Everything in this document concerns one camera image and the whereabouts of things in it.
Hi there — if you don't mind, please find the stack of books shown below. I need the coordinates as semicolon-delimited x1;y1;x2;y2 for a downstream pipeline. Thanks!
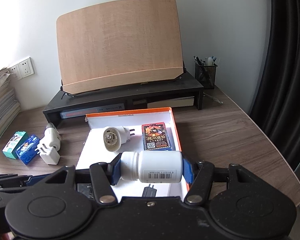
0;65;22;149

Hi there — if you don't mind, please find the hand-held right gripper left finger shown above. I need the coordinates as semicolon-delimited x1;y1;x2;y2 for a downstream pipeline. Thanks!
44;153;122;204

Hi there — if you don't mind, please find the black charger plug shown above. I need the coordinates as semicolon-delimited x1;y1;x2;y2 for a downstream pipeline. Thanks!
141;184;158;198

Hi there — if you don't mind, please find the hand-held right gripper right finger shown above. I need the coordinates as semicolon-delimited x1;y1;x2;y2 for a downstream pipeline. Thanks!
181;154;256;204

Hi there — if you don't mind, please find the white plug-in heater with bottle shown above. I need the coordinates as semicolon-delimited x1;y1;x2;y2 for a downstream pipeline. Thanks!
36;122;61;154

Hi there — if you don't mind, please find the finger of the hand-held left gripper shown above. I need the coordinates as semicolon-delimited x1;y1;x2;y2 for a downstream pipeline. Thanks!
0;174;49;193

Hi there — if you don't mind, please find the white wall socket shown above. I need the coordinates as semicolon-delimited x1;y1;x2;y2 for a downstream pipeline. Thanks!
17;57;35;78
9;64;23;80

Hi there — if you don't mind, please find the white plastic bottle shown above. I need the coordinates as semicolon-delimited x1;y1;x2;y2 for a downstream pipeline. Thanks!
120;151;183;183

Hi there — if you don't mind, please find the black mesh pen holder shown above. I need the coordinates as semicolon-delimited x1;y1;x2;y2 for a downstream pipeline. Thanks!
194;62;218;90

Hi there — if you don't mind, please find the black curtain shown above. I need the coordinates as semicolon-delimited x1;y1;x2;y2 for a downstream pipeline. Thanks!
250;0;300;173

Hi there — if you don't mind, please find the blue carton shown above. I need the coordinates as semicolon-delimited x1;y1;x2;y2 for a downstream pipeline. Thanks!
16;134;40;166

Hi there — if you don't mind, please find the white charger cube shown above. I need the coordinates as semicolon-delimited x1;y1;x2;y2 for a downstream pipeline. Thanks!
40;148;61;166

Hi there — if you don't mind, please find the wooden book stand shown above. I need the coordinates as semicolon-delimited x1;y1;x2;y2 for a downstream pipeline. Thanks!
56;0;186;97

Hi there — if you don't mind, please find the green carton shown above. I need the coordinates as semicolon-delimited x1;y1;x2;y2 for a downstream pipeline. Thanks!
2;131;29;159

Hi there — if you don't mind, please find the orange-rimmed cardboard box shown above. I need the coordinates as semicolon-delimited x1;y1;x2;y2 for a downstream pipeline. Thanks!
76;107;190;198

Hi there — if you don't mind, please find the red playing card box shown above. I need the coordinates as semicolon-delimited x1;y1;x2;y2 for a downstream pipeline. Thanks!
141;123;175;152

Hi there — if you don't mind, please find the black desk riser shelf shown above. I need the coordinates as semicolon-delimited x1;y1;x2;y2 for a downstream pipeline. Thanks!
42;70;204;128

